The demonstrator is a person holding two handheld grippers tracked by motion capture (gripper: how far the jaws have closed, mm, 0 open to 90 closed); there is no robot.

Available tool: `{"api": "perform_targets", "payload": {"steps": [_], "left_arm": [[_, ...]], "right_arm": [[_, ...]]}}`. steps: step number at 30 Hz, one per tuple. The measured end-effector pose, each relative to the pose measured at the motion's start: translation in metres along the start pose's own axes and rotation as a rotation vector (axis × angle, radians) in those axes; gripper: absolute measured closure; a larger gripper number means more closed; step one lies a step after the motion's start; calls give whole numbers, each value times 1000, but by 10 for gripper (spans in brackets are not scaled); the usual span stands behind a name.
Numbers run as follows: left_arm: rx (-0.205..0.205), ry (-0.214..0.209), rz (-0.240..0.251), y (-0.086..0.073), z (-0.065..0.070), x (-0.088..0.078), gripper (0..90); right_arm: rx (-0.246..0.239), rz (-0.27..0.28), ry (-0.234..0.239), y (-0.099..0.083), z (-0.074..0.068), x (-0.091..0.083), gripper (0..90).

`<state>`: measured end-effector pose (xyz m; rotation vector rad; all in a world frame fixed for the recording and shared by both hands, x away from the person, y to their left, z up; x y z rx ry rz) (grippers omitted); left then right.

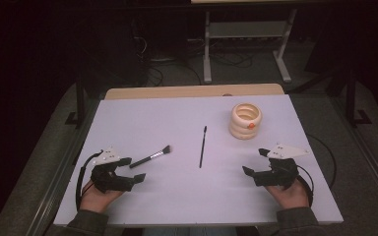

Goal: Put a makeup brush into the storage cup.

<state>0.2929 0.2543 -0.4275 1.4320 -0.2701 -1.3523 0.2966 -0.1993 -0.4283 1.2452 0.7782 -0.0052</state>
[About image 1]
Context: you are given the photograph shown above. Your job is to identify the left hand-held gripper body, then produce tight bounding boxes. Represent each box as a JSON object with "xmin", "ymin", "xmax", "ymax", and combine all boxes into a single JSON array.
[{"xmin": 90, "ymin": 146, "xmax": 136, "ymax": 195}]

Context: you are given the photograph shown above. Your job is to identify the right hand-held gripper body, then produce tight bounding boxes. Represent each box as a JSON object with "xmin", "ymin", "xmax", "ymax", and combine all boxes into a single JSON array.
[{"xmin": 251, "ymin": 143, "xmax": 310, "ymax": 191}]

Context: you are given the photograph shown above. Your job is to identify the black makeup brush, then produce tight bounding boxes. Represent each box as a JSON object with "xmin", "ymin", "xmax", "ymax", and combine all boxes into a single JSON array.
[{"xmin": 129, "ymin": 145, "xmax": 172, "ymax": 169}]

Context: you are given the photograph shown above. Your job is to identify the cream ringed brush holder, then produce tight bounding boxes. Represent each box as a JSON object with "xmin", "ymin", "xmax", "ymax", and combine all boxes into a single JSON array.
[{"xmin": 228, "ymin": 102, "xmax": 263, "ymax": 141}]

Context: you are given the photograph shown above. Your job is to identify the thin black mascara wand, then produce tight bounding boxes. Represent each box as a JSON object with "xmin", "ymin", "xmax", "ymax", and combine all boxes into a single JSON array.
[{"xmin": 199, "ymin": 125, "xmax": 208, "ymax": 169}]

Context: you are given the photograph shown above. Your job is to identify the person's left hand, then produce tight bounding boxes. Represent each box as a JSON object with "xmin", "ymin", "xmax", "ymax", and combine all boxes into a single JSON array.
[{"xmin": 79, "ymin": 179, "xmax": 126, "ymax": 214}]

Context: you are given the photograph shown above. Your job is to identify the person's right hand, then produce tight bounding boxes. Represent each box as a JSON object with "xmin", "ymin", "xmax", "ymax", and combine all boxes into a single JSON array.
[{"xmin": 265, "ymin": 178, "xmax": 311, "ymax": 210}]

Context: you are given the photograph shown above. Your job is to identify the white table board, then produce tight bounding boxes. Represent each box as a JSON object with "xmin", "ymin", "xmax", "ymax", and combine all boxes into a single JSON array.
[{"xmin": 52, "ymin": 93, "xmax": 345, "ymax": 228}]

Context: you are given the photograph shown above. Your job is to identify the black metal stand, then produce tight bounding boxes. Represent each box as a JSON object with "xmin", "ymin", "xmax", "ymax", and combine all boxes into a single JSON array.
[
  {"xmin": 64, "ymin": 75, "xmax": 88, "ymax": 127},
  {"xmin": 345, "ymin": 65, "xmax": 373, "ymax": 127}
]

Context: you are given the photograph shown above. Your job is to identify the white metal stand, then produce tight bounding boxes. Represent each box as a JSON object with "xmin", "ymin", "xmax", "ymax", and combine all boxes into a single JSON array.
[{"xmin": 202, "ymin": 9, "xmax": 299, "ymax": 85}]

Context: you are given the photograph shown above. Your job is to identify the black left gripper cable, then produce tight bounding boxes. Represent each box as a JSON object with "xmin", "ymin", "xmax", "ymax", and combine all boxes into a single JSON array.
[{"xmin": 75, "ymin": 149, "xmax": 104, "ymax": 211}]

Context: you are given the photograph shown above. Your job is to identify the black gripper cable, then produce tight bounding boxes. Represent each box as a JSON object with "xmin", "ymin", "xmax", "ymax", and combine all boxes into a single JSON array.
[
  {"xmin": 75, "ymin": 149, "xmax": 104, "ymax": 211},
  {"xmin": 295, "ymin": 133, "xmax": 339, "ymax": 208}
]

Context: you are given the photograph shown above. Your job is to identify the grey metal floor rail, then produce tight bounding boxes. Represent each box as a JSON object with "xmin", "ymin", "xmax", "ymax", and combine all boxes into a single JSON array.
[
  {"xmin": 329, "ymin": 97, "xmax": 378, "ymax": 210},
  {"xmin": 26, "ymin": 97, "xmax": 101, "ymax": 236}
]

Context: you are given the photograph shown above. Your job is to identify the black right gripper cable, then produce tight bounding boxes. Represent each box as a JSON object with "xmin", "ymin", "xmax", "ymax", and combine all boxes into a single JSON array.
[{"xmin": 295, "ymin": 133, "xmax": 339, "ymax": 208}]

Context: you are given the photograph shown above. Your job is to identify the black floor cables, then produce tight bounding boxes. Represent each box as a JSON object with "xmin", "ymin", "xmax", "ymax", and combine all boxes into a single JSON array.
[{"xmin": 130, "ymin": 19, "xmax": 254, "ymax": 87}]

